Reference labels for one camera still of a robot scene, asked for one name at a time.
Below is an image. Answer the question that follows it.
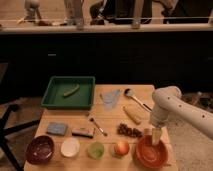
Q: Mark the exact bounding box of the blue sponge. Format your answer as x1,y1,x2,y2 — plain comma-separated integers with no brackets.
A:
46,122,67,136

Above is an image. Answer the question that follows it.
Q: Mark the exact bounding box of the white small bowl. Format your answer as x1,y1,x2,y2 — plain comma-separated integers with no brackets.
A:
61,138,80,157

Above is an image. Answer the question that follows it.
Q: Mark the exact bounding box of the black office chair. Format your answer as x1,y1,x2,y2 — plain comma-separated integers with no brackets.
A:
0,62,40,171

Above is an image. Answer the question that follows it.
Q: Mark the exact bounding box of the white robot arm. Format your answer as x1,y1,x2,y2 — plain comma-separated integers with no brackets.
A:
149,86,213,140

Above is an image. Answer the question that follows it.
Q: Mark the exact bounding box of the orange bowl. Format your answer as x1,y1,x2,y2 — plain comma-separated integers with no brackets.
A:
135,135,168,169

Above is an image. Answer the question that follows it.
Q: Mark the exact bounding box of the red yellow apple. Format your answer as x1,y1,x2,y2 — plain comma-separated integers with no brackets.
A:
114,141,130,156

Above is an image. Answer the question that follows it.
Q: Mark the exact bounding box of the green small cup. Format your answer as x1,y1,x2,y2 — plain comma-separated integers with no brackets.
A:
87,142,105,160

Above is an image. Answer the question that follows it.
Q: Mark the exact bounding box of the metal spoon black handle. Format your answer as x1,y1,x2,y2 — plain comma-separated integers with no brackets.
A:
124,89,152,112

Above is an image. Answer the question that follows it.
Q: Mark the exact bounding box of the green plastic tray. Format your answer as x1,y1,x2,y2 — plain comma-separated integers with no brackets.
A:
41,76,95,110

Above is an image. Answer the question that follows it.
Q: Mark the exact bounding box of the green pickle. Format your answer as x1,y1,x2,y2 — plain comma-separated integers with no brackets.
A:
63,84,80,98

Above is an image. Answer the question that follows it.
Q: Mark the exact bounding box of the small brush wooden handle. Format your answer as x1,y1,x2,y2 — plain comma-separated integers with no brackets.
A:
89,118,108,136

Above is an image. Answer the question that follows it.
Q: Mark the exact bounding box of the dark grape bunch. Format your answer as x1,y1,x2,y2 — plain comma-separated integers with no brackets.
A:
117,123,142,138

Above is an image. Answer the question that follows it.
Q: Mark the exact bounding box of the dark maroon bowl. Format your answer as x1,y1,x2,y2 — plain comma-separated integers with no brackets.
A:
25,135,54,165

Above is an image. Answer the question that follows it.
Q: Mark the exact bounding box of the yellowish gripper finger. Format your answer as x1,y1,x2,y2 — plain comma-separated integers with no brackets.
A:
152,128,162,145

